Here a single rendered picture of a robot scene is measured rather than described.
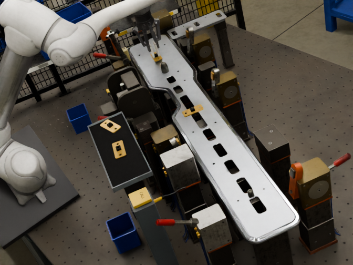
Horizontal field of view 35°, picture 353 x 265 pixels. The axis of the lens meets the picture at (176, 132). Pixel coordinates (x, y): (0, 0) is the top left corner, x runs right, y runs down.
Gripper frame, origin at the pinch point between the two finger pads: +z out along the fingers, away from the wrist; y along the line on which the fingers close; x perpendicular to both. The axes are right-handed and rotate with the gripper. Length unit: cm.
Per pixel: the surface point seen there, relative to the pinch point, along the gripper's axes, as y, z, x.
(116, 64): -18.6, -0.3, 0.1
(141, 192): -32, -11, -94
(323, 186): 21, 4, -110
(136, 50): -6.2, 4.9, 13.8
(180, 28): 18.8, 5.2, 17.6
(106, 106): -30.5, -3.4, -32.0
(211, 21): 33.2, 5.3, 11.9
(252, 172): 5, 5, -91
